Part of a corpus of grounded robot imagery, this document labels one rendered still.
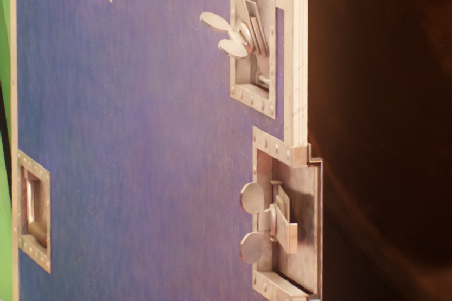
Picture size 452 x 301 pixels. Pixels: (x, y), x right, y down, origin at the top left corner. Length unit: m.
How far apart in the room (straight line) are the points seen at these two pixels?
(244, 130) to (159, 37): 0.27
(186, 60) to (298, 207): 0.28
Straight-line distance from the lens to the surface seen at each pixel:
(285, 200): 2.60
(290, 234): 2.53
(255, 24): 2.63
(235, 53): 2.62
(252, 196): 2.59
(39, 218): 3.52
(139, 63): 3.01
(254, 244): 2.60
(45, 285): 3.43
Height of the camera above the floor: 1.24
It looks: 9 degrees down
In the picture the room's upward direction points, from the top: straight up
